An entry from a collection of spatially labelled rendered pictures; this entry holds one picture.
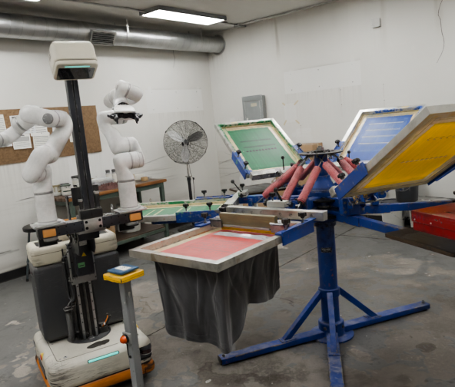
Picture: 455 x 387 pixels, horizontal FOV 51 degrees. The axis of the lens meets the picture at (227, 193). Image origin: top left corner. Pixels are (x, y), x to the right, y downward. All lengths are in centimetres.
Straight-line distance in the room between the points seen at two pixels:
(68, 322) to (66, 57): 164
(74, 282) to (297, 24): 520
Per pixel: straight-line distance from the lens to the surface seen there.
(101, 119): 280
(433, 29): 645
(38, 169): 248
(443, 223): 214
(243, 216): 261
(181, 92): 766
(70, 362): 308
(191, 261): 210
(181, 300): 238
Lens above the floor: 157
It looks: 9 degrees down
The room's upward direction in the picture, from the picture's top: 5 degrees counter-clockwise
